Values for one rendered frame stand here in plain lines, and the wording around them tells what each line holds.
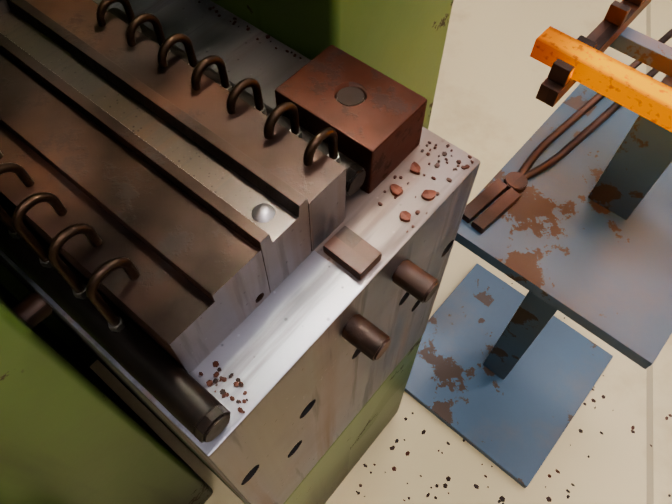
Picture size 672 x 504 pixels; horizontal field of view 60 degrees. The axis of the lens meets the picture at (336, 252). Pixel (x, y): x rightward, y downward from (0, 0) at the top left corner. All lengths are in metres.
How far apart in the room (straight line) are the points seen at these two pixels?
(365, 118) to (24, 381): 0.40
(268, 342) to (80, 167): 0.22
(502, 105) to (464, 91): 0.13
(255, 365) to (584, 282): 0.48
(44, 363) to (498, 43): 1.90
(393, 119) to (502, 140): 1.37
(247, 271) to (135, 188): 0.12
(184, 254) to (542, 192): 0.57
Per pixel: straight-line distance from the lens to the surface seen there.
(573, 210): 0.88
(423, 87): 0.94
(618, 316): 0.81
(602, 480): 1.51
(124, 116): 0.57
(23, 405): 0.65
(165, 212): 0.49
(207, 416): 0.45
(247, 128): 0.53
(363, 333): 0.53
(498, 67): 2.14
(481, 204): 0.83
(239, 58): 0.71
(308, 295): 0.51
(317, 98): 0.56
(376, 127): 0.54
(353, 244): 0.53
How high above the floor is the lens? 1.37
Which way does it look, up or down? 59 degrees down
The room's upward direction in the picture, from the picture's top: straight up
